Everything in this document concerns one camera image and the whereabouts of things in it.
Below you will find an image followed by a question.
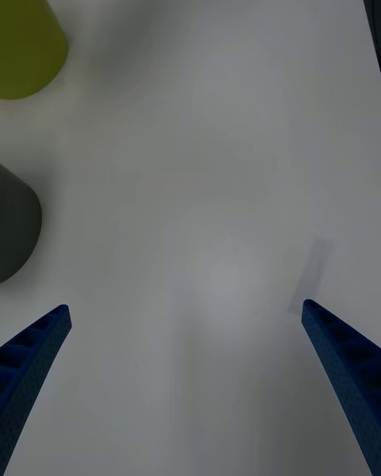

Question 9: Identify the grey plastic bin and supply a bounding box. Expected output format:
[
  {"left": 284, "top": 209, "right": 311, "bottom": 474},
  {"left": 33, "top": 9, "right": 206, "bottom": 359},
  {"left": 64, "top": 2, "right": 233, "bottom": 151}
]
[{"left": 0, "top": 163, "right": 43, "bottom": 285}]

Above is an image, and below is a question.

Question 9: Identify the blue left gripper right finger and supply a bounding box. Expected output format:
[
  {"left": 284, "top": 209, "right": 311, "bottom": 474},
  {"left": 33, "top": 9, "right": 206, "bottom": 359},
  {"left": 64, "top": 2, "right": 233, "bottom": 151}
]
[{"left": 301, "top": 298, "right": 381, "bottom": 476}]

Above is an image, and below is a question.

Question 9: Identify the yellow-green plastic bin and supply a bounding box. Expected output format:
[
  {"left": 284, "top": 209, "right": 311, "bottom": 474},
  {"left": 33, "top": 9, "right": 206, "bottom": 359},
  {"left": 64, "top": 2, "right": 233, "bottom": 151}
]
[{"left": 0, "top": 0, "right": 70, "bottom": 101}]

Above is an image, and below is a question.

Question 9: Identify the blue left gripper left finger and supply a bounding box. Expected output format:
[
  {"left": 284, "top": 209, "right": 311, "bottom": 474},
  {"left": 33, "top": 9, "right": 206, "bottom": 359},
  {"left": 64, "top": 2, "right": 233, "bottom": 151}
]
[{"left": 0, "top": 304, "right": 72, "bottom": 473}]

